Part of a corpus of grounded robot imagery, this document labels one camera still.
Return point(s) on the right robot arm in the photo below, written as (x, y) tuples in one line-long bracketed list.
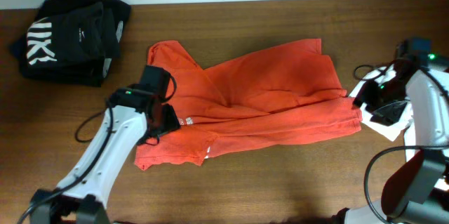
[(408, 96)]

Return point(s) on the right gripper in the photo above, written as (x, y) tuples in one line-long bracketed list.
[(388, 117)]

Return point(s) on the red orange t-shirt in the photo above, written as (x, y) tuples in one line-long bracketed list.
[(288, 94)]

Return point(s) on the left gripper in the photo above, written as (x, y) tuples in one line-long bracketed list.
[(169, 119)]

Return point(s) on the folded black clothes stack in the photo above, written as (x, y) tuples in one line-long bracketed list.
[(72, 41)]

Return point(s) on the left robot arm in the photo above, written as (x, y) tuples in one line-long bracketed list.
[(133, 116)]

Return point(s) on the white printed t-shirt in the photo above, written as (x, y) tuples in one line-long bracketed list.
[(382, 75)]

